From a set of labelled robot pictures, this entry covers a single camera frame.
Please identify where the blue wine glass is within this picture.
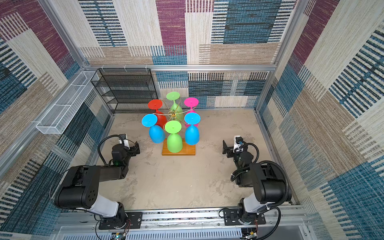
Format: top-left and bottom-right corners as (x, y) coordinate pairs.
(185, 113), (201, 146)
(142, 114), (166, 144)

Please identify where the green wine glass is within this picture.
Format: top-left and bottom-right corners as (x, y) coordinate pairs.
(165, 120), (183, 153)
(166, 92), (184, 122)

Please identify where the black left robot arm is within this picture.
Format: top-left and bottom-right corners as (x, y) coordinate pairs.
(53, 142), (140, 230)

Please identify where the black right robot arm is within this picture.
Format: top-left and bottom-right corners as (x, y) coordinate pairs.
(223, 136), (292, 225)

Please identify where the wooden rack base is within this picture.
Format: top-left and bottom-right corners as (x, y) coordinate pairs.
(161, 138), (196, 157)

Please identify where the red wine glass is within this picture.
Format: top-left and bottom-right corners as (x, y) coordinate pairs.
(148, 99), (167, 129)

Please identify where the black mesh shelf rack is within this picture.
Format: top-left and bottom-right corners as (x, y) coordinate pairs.
(91, 68), (159, 114)

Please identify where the pink wine glass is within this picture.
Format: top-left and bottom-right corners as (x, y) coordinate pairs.
(184, 97), (201, 128)

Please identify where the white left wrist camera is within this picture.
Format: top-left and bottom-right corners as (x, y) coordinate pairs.
(119, 134), (130, 150)

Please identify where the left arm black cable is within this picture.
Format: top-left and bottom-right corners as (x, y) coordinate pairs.
(97, 134), (125, 166)

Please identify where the gold wire glass rack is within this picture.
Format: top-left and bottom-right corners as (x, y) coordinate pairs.
(153, 100), (194, 123)

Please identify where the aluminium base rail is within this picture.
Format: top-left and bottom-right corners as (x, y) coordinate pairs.
(50, 205), (317, 240)

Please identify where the white mesh wall basket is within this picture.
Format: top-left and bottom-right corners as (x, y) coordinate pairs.
(36, 71), (95, 135)

